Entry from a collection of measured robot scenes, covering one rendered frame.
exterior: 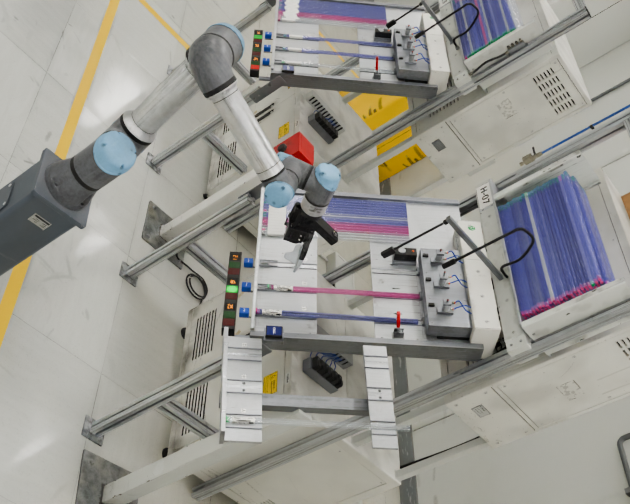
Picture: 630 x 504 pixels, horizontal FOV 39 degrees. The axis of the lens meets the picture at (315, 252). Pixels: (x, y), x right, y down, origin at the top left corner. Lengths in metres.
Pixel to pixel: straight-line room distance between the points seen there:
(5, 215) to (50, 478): 0.83
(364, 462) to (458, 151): 1.55
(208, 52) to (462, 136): 1.91
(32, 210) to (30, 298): 0.61
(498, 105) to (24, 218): 2.14
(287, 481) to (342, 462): 0.23
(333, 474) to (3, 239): 1.42
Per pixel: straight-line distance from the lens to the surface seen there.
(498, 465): 4.43
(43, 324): 3.13
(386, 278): 2.88
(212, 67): 2.29
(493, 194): 3.10
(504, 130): 4.01
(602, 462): 4.20
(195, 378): 2.77
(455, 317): 2.73
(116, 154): 2.47
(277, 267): 2.87
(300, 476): 3.27
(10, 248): 2.72
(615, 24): 5.89
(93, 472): 3.02
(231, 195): 3.64
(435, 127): 3.95
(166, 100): 2.50
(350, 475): 3.27
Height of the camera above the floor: 2.10
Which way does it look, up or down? 25 degrees down
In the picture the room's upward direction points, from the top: 61 degrees clockwise
